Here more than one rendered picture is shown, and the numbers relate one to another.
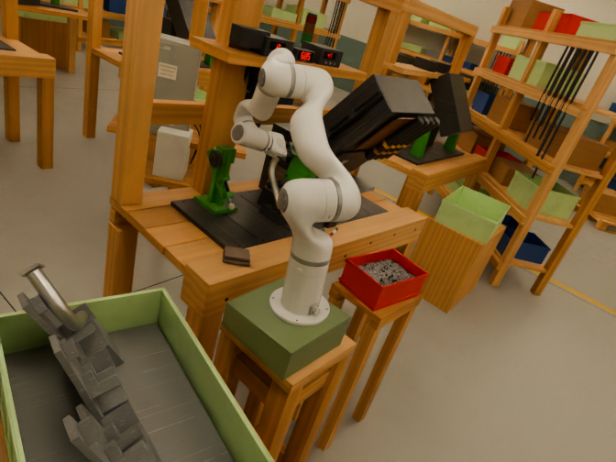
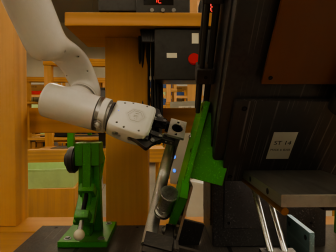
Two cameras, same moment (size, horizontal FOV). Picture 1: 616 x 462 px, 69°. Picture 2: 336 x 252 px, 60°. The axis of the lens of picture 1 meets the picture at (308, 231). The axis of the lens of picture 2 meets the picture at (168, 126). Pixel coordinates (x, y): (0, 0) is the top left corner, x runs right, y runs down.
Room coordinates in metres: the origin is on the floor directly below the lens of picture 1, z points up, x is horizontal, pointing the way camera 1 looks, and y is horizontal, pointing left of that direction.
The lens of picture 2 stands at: (1.47, -0.37, 1.24)
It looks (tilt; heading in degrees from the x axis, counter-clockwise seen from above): 2 degrees down; 53
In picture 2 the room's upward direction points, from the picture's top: straight up
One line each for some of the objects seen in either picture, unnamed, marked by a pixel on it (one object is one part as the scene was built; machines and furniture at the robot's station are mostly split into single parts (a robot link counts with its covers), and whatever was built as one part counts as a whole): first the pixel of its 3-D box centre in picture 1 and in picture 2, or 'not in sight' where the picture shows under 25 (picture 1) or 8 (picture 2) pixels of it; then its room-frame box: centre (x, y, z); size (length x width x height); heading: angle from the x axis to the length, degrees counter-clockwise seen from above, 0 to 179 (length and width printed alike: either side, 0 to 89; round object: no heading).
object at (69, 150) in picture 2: (214, 159); (71, 159); (1.74, 0.45, 1.12); 0.07 x 0.03 x 0.08; 54
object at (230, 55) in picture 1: (289, 60); (214, 32); (2.17, 0.31, 1.52); 0.90 x 0.25 x 0.04; 144
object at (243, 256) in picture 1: (236, 256); not in sight; (1.41, 0.22, 0.91); 0.10 x 0.08 x 0.03; 104
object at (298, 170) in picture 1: (307, 160); (205, 148); (1.92, 0.09, 1.17); 0.13 x 0.12 x 0.20; 144
